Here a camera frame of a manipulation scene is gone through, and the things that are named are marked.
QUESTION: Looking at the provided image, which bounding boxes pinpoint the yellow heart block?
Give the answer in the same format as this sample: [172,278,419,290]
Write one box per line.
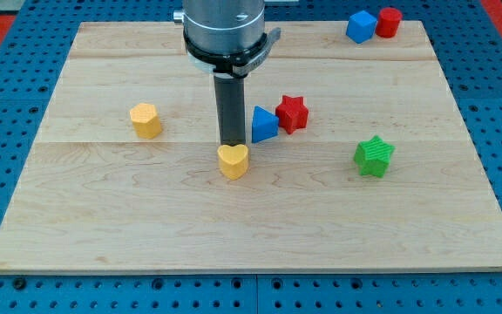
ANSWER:
[217,144,249,180]

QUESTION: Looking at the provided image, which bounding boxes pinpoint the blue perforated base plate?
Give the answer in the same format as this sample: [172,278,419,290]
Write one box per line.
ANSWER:
[0,1,502,313]

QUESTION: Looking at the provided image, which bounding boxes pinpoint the wooden board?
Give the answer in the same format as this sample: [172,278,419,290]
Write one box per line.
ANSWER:
[0,21,502,275]

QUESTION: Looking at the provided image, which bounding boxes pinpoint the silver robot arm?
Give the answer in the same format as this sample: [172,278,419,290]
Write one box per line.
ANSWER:
[173,0,281,146]

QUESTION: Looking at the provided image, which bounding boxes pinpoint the blue triangle block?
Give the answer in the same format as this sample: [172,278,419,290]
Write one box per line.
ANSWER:
[252,106,279,143]

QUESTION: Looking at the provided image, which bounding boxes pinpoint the red cylinder block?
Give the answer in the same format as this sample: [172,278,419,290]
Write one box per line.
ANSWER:
[375,7,403,38]

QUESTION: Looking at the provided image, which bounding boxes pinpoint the green star block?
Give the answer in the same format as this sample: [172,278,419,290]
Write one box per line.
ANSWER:
[353,135,395,178]

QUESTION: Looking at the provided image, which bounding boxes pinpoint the red star block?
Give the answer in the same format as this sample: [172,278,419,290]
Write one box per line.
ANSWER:
[275,95,309,134]

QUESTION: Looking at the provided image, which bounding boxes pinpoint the yellow hexagon block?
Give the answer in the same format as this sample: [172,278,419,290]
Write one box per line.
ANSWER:
[129,103,162,140]

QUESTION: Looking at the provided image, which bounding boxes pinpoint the blue cube block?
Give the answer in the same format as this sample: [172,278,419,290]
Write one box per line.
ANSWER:
[346,10,377,44]

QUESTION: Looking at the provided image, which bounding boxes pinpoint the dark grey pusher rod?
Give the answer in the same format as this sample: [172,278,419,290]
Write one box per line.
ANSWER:
[214,76,246,146]

